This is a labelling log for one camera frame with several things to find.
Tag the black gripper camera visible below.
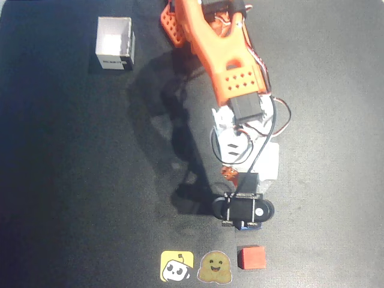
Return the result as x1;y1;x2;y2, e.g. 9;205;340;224
211;172;275;231

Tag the yellow robot sticker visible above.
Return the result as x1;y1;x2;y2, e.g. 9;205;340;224
160;250;195;283

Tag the white servo cable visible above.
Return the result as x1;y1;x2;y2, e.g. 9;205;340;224
233;20;292;139

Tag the hugging face emoji sticker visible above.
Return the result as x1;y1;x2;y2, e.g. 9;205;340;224
196;250;233;284

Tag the thin black wire loop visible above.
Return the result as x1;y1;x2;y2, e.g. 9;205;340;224
210;125;256;165

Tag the white cardboard box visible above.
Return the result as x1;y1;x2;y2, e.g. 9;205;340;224
95;16;136;71

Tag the red cube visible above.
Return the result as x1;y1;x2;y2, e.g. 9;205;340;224
236;245;267;270

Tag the blue cube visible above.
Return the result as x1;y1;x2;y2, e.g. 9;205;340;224
235;223;263;232

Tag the black table mat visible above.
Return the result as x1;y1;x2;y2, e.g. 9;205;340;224
0;0;384;288

